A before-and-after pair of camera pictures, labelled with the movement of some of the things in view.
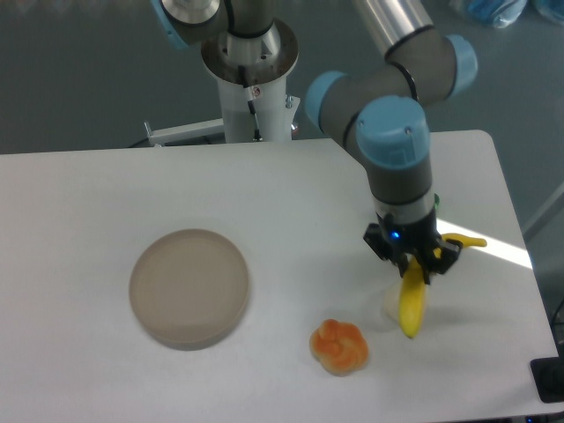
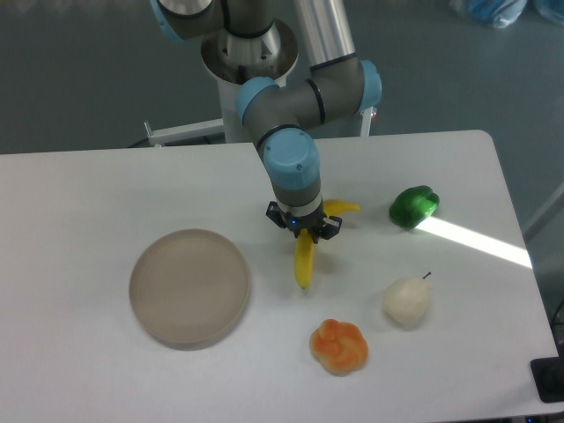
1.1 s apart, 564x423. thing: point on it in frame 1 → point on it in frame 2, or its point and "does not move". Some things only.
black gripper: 393,241 → 319,225
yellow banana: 412,294 → 305,242
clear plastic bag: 552,9 does not move
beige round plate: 189,289 does not move
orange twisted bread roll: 338,347 does not move
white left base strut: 202,129 does not move
